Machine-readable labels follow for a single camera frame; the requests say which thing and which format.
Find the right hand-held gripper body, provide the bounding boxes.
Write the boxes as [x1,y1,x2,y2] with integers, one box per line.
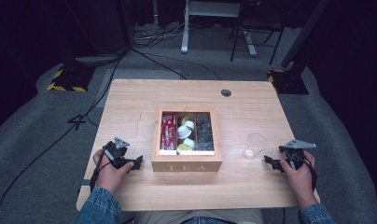
[278,139,317,171]

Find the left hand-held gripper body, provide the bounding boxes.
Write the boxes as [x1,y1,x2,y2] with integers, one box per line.
[103,136,138,171]

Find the clear plastic cup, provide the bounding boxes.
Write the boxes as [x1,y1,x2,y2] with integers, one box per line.
[243,133,269,161]

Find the wooden box with glass lid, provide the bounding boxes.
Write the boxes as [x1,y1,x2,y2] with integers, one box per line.
[150,106,224,173]

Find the pile of dark tea bags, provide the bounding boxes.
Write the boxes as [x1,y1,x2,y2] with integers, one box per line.
[195,113,215,152]

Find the person's left hand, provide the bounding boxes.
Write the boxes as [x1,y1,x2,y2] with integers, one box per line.
[92,148,135,194]

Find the person's right hand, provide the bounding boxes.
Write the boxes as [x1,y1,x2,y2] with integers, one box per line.
[279,149,317,210]

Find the row of red tea packets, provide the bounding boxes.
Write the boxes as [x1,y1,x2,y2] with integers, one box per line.
[161,113,178,151]

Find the black hazard-striped stand base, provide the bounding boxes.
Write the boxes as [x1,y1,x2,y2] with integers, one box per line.
[46,63,96,93]
[267,68,311,95]

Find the slanted black stand pole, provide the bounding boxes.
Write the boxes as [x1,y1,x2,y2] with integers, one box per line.
[281,0,331,69]

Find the black chair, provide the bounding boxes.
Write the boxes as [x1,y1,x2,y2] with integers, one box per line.
[229,0,286,66]

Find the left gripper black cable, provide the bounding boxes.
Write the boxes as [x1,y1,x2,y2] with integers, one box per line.
[89,149,117,191]

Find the long black floor cable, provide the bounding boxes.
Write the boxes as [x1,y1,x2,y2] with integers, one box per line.
[0,49,129,224]

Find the thin black floor cable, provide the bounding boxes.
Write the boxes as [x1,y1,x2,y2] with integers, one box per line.
[131,47,222,81]

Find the bundle of floor cables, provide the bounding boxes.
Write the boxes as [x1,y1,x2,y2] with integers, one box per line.
[133,15,197,49]

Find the white desk frame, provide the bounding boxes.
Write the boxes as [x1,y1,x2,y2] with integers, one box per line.
[180,0,258,57]

